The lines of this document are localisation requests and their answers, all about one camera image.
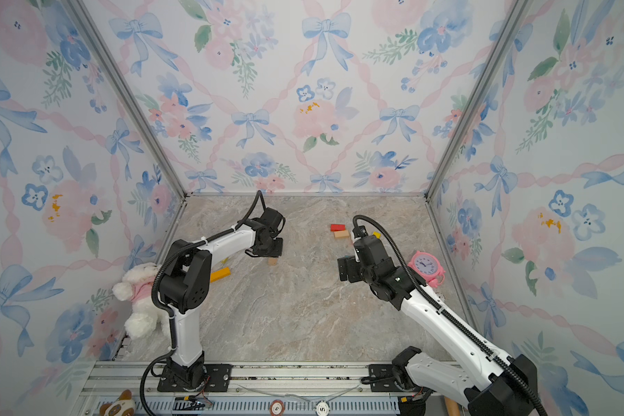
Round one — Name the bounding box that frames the amber yellow block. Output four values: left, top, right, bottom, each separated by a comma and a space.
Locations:
210, 267, 232, 283

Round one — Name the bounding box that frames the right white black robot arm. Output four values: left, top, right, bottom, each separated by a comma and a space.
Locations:
338, 235, 546, 415

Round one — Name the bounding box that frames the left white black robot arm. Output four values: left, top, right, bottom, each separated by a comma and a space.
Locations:
152, 207, 286, 392

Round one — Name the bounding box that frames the pink alarm clock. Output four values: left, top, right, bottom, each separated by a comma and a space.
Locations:
407, 251, 445, 289

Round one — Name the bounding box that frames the white plush bear pink shirt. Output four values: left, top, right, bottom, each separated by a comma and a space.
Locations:
112, 263, 171, 340

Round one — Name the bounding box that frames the brown white plush toy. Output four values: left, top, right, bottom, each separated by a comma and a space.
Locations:
99, 390, 136, 416

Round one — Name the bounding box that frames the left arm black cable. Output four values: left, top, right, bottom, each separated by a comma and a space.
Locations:
138, 190, 267, 416

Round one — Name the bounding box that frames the wooden handle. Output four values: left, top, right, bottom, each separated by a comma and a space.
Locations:
444, 397, 462, 416

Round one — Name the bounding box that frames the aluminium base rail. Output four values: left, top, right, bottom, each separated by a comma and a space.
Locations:
72, 362, 447, 415

